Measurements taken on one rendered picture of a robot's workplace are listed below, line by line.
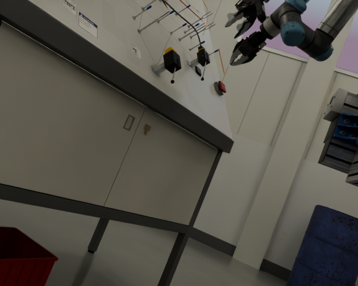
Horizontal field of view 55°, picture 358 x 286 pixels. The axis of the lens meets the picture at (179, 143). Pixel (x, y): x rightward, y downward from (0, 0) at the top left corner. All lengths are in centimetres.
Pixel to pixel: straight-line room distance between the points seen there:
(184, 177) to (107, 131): 50
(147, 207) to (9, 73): 75
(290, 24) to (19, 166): 97
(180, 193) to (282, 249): 260
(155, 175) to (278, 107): 292
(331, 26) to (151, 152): 79
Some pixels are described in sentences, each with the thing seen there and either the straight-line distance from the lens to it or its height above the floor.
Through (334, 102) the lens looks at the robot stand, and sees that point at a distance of 135.
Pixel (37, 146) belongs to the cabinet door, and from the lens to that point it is 108.
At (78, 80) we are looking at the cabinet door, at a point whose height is 76.
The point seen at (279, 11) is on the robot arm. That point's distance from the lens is 138.
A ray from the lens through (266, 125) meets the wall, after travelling 410.
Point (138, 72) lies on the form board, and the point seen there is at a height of 88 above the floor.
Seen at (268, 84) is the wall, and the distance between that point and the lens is 424.
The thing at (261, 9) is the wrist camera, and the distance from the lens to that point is 156.
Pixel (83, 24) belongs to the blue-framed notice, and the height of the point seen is 91.
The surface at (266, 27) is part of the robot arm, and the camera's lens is 140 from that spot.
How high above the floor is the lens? 61
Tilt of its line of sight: 5 degrees up
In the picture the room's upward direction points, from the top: 22 degrees clockwise
